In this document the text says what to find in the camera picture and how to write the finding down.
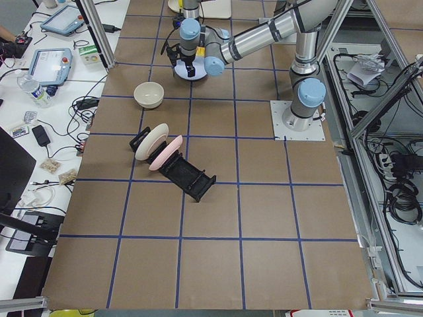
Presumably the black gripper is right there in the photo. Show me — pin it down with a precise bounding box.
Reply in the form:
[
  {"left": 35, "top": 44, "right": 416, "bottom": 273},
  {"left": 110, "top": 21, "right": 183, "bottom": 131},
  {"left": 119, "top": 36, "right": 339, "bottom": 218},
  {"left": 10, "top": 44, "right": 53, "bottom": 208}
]
[{"left": 165, "top": 46, "right": 197, "bottom": 78}]

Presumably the blue plate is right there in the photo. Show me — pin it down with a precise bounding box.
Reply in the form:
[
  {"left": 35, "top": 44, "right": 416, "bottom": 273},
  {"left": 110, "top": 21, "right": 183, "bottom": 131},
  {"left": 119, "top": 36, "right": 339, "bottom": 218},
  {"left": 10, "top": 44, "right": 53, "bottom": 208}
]
[{"left": 174, "top": 56, "right": 207, "bottom": 81}]

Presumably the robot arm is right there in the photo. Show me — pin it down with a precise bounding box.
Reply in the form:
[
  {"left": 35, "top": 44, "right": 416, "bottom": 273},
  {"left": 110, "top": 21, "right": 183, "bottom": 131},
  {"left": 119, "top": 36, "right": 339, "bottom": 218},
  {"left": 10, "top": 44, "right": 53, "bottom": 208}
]
[
  {"left": 161, "top": 0, "right": 337, "bottom": 132},
  {"left": 180, "top": 0, "right": 202, "bottom": 20}
]

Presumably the cream plate under lemon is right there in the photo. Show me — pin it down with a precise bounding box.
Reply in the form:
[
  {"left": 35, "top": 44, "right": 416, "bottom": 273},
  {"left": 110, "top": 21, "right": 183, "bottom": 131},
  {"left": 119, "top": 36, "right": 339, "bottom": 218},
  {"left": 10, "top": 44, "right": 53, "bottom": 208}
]
[{"left": 168, "top": 0, "right": 182, "bottom": 13}]

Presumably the cream plate in rack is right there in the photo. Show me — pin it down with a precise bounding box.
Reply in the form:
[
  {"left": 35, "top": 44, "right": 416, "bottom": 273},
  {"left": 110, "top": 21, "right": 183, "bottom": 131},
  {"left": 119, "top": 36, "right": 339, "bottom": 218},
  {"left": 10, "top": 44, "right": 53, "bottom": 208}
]
[{"left": 135, "top": 123, "right": 169, "bottom": 160}]

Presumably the pink plate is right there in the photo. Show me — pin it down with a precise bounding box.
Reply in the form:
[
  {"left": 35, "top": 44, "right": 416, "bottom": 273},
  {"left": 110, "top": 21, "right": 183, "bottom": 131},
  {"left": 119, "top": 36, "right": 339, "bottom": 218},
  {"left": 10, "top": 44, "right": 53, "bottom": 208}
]
[{"left": 149, "top": 135, "right": 183, "bottom": 171}]

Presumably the black plate rack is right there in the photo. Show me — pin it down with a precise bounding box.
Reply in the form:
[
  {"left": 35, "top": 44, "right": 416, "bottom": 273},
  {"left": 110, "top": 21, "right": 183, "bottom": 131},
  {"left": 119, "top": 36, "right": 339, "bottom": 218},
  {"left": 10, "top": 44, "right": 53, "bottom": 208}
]
[{"left": 129, "top": 132, "right": 216, "bottom": 202}]

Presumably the cream bowl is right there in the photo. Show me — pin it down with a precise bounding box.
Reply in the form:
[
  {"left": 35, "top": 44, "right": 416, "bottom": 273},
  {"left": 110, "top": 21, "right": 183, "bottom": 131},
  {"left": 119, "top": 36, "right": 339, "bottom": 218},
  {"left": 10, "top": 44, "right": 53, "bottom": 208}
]
[{"left": 134, "top": 82, "right": 164, "bottom": 109}]

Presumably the white rectangular tray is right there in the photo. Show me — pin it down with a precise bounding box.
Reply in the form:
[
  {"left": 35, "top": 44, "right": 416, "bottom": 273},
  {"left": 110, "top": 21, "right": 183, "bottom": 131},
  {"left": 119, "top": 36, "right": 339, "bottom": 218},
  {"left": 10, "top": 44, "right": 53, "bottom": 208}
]
[{"left": 200, "top": 0, "right": 232, "bottom": 19}]

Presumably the black power adapter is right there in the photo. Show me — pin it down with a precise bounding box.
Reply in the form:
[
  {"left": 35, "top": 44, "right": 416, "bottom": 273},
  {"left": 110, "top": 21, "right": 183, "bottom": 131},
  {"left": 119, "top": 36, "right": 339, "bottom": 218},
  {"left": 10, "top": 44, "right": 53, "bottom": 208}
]
[{"left": 102, "top": 24, "right": 121, "bottom": 33}]

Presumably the green white box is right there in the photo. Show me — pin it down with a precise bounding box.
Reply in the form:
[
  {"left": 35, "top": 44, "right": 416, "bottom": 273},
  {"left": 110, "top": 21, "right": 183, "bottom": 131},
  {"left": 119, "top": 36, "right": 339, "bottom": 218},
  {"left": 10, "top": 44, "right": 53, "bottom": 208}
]
[{"left": 78, "top": 45, "right": 101, "bottom": 65}]

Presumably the teach pendant tablet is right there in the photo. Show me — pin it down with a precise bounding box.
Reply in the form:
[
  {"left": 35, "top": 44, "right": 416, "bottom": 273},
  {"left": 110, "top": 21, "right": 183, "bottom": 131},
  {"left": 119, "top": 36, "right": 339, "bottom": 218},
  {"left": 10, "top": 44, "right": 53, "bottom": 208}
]
[{"left": 40, "top": 5, "right": 84, "bottom": 36}]

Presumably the plastic water bottle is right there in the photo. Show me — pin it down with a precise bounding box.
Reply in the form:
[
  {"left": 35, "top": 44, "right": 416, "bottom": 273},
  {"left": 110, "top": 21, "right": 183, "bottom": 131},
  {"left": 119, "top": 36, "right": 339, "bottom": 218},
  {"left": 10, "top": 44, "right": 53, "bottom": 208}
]
[{"left": 17, "top": 73, "right": 51, "bottom": 108}]

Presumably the aluminium frame post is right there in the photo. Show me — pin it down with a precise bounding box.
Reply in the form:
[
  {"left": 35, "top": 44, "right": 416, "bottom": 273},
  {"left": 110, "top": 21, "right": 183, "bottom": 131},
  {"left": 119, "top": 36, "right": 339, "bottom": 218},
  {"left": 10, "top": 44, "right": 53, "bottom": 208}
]
[{"left": 75, "top": 0, "right": 116, "bottom": 69}]

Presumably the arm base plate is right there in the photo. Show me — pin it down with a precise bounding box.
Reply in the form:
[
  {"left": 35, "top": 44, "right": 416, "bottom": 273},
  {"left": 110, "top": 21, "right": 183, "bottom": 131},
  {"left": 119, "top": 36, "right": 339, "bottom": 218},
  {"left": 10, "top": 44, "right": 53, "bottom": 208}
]
[{"left": 270, "top": 100, "right": 325, "bottom": 141}]

